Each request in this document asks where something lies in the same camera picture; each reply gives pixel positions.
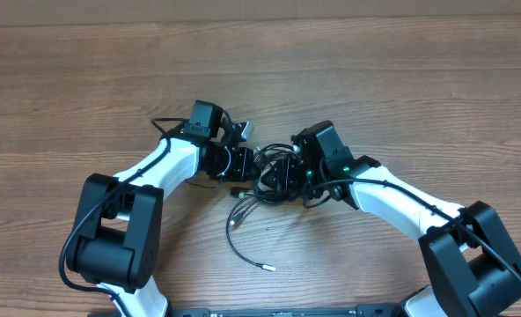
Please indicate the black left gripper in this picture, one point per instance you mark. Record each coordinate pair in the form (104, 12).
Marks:
(245, 160)

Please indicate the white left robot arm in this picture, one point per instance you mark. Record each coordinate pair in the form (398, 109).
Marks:
(113, 246)

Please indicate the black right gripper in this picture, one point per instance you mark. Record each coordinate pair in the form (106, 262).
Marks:
(278, 177)

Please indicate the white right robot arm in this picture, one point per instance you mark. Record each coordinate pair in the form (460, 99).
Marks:
(473, 265)

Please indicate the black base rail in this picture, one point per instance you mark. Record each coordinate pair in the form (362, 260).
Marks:
(309, 310)

